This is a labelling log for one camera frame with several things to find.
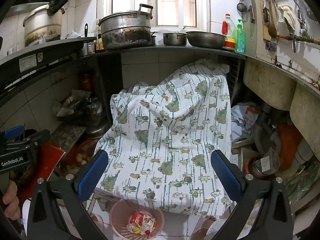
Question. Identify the metal wall faucet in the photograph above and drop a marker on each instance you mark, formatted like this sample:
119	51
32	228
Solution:
300	21

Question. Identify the tall aluminium stock pot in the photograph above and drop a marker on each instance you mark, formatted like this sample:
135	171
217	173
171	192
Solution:
44	22

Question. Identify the small steel saucepan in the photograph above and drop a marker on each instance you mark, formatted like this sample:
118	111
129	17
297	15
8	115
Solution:
174	39

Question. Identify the white plastic bag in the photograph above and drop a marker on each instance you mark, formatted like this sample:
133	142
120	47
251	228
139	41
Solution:
244	116

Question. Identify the green dish soap bottle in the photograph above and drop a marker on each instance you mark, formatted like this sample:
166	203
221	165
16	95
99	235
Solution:
240	38

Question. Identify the white red snack wrapper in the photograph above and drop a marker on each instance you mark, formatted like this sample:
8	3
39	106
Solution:
141	220

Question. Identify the pink perforated trash basket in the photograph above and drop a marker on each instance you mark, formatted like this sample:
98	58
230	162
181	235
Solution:
121	213

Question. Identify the dark steel wok pan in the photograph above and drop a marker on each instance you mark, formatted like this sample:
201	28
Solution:
205	40

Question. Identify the cooking oil bottle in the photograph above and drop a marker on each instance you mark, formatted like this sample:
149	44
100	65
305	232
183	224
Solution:
228	27

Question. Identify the person's left hand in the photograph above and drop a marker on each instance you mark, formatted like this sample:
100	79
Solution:
10	199

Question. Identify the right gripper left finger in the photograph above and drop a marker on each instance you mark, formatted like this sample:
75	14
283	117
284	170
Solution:
89	175

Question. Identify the red plastic basin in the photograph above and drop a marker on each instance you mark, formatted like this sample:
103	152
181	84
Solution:
290	138

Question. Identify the cat print tablecloth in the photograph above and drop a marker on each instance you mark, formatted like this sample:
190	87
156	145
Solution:
161	140

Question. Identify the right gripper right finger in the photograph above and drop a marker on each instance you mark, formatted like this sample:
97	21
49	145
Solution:
229	175

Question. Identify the large aluminium steamer pot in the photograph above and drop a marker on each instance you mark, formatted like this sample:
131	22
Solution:
127	29

